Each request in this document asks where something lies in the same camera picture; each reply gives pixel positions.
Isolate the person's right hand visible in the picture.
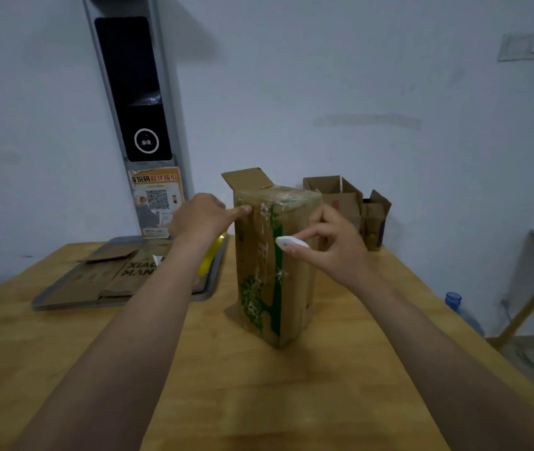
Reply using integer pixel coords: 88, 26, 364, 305
281, 204, 372, 291

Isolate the grey scanner kiosk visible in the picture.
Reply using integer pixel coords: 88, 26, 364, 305
31, 0, 230, 311

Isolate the flattened brown cardboard box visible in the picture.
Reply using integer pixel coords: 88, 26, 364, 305
44, 241, 209, 307

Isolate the blue water bottle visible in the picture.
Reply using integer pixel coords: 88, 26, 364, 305
444, 292, 485, 337

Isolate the small dark cardboard box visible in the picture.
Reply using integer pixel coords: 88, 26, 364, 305
362, 189, 392, 251

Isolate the tall taped cardboard box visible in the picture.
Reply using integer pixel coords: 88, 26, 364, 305
221, 167, 324, 349

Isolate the person's left hand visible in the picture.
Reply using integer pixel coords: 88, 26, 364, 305
168, 193, 252, 245

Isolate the orange instruction sticker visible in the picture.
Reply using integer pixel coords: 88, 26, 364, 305
128, 166, 186, 239

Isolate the person's left forearm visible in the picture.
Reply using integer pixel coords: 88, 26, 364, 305
11, 232, 223, 451

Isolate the yellow tool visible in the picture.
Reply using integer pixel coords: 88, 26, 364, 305
197, 232, 228, 277

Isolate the small white box cutter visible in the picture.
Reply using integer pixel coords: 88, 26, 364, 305
275, 236, 310, 251

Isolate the open brown cardboard box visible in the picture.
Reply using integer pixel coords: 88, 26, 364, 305
303, 175, 365, 233

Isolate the person's right forearm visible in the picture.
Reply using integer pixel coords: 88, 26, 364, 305
347, 265, 534, 451

